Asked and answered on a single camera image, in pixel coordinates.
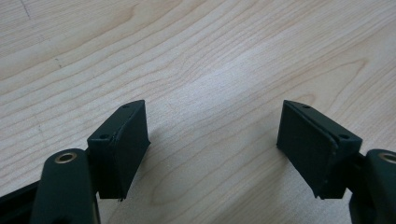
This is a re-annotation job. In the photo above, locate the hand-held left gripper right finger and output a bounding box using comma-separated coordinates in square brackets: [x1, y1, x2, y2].
[276, 99, 364, 200]

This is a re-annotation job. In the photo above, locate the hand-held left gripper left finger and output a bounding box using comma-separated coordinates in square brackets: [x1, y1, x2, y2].
[86, 99, 151, 203]

